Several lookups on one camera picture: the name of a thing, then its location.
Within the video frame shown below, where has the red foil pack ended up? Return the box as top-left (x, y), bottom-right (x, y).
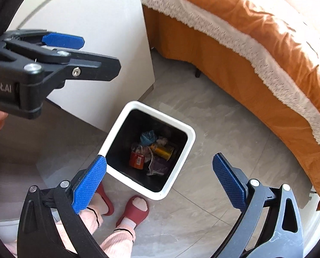
top-left (129, 152), bottom-right (145, 169)

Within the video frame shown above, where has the purple snack bag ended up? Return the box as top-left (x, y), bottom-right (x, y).
top-left (147, 155), bottom-right (170, 176)

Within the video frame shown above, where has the blue snack bag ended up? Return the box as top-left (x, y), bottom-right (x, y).
top-left (140, 130), bottom-right (157, 146)

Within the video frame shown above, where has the yellow snack cup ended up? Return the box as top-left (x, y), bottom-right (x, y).
top-left (150, 143), bottom-right (175, 161)

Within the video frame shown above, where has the white square trash bin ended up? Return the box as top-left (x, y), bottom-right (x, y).
top-left (99, 101), bottom-right (195, 200)

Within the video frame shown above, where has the left red slipper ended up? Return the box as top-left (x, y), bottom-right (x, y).
top-left (96, 182), bottom-right (114, 216)

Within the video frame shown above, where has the red slipper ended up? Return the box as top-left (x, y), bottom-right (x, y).
top-left (116, 196), bottom-right (149, 228)
top-left (96, 182), bottom-right (114, 216)

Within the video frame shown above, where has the pink pajama left leg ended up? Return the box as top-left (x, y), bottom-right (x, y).
top-left (56, 205), bottom-right (103, 257)

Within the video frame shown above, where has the pink pajama leg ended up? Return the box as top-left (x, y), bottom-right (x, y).
top-left (100, 228), bottom-right (135, 258)
top-left (56, 205), bottom-right (103, 257)

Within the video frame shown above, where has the white cabinet side panel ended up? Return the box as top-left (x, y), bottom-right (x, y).
top-left (9, 0), bottom-right (155, 132)

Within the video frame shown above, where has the right red slipper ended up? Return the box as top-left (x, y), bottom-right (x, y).
top-left (116, 196), bottom-right (149, 228)

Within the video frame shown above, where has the pink pajama right leg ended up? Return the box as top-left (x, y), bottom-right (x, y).
top-left (100, 228), bottom-right (135, 258)

